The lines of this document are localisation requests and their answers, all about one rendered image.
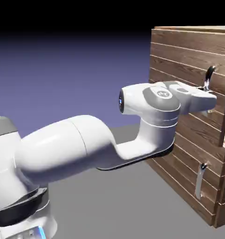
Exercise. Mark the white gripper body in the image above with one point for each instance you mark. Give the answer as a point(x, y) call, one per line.
point(203, 100)

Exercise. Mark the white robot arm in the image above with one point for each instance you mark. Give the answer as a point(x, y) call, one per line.
point(67, 141)

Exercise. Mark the dark wood cabinet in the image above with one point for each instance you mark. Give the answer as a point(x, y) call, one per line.
point(222, 209)

